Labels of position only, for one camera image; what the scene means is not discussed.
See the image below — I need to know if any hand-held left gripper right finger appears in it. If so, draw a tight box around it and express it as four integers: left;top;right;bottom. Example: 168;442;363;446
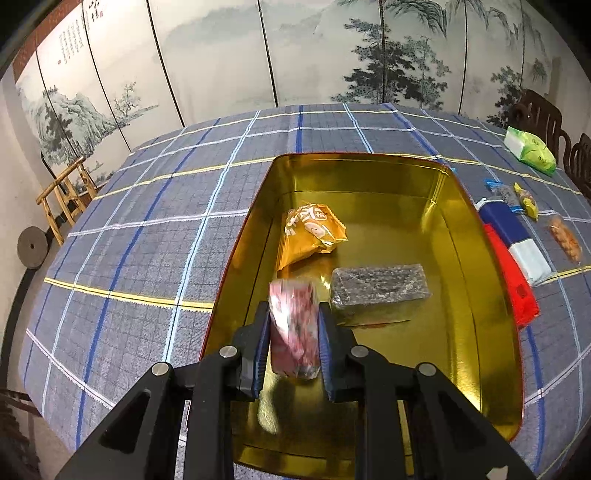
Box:
318;300;539;480

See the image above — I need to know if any round stone disc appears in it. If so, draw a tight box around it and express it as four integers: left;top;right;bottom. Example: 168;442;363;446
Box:
17;226;49;269

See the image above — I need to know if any blue-ended clear snack packet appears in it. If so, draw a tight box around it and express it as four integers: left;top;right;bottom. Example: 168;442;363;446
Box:
484;179;525;214

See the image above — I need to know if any small yellow snack packet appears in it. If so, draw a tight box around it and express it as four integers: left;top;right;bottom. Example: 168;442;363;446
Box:
513;182;540;220

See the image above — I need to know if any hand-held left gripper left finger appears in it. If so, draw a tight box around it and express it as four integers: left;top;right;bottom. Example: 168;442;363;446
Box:
55;301;273;480

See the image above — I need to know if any orange snack packet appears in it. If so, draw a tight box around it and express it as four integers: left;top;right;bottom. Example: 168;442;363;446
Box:
276;202;348;272

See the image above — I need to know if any blue plaid tablecloth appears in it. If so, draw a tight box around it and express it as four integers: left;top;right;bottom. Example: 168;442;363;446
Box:
18;102;591;480

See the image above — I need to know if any gold tin box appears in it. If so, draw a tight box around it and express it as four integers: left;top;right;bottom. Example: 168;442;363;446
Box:
199;152;525;468

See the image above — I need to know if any dark wrapped snack bar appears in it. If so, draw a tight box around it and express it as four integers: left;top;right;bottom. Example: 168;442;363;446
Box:
329;264;433;324

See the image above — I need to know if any dark carved wooden chair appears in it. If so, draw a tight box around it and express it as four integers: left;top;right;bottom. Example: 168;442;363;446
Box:
508;89;573;162
566;138;591;199

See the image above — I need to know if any dark wooden furniture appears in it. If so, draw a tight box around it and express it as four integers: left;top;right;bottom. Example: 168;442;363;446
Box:
0;388;42;480

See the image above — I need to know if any bamboo chair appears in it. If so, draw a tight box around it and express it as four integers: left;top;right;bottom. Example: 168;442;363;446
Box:
36;156;99;246

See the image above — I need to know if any clear peanut snack packet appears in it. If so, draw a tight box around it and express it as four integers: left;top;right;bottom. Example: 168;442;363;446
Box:
548;215;583;264

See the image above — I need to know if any blue and white snack packet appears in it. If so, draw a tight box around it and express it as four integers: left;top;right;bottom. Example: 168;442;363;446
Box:
475;198;557;287

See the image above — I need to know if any green snack bag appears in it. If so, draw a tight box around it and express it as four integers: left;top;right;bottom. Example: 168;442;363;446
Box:
502;126;557;177

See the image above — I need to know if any red snack packet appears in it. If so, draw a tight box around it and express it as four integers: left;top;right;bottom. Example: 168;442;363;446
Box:
482;223;540;328

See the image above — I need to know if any painted landscape folding screen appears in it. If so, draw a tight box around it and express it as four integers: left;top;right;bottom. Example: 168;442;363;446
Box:
14;0;573;167

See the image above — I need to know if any pink snack packet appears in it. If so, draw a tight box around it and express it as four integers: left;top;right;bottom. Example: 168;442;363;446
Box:
269;278;322;381

